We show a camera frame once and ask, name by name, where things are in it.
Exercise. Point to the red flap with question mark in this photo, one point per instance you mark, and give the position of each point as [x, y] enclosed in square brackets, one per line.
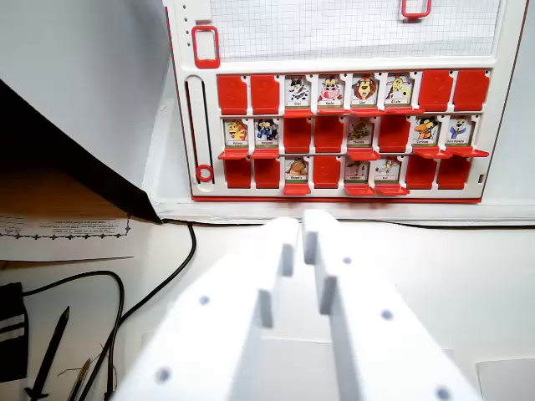
[298, 113]

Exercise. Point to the thin wooden paintbrush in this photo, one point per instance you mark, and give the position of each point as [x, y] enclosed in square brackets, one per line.
[81, 378]

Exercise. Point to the blank white paper sheet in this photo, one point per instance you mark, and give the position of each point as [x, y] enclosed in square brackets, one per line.
[507, 380]

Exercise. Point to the printed white paper sheet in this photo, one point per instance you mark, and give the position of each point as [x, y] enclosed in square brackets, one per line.
[62, 244]

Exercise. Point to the black pouch with white stripes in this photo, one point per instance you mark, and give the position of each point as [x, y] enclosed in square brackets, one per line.
[10, 334]

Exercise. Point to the brown cardboard box black edge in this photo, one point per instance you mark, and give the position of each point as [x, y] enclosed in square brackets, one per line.
[50, 184]

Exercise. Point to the red and white game board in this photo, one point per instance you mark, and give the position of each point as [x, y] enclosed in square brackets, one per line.
[499, 125]

